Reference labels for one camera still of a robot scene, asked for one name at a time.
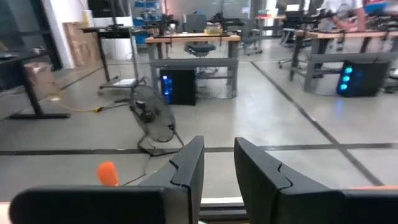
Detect cardboard box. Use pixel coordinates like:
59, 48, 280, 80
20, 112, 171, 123
23, 61, 60, 97

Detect black computer tower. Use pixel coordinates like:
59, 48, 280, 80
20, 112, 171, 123
159, 67, 198, 106
336, 58, 391, 98

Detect black fan cable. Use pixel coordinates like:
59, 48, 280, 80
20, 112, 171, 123
124, 154, 153, 187

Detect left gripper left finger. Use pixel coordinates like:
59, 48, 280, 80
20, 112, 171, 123
8, 135, 206, 224

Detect grey monitor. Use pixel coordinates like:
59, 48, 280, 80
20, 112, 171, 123
182, 12, 208, 34

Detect black table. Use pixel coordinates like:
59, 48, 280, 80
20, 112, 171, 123
0, 51, 71, 121

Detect wooden top workbench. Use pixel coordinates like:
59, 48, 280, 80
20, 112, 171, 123
145, 32, 242, 99
289, 29, 398, 93

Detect yellow extension cable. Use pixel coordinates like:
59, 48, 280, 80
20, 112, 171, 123
46, 92, 104, 114

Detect leaning cardboard sheet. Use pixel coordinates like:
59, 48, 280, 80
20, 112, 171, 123
63, 21, 102, 68

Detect black aluminium table frame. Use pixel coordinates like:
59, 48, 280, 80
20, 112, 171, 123
198, 203, 250, 223

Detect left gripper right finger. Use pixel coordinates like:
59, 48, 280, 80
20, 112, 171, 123
233, 136, 398, 224

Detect blue storage bins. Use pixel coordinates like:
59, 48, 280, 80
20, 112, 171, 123
133, 0, 162, 44

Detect black office chair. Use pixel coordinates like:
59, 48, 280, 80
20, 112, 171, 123
186, 42, 217, 59

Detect black standing desk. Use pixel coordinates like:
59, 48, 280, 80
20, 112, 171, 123
79, 24, 141, 91

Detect person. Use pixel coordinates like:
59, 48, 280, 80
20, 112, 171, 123
320, 0, 369, 34

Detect black floor fan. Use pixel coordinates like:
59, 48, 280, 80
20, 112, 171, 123
129, 84, 185, 156

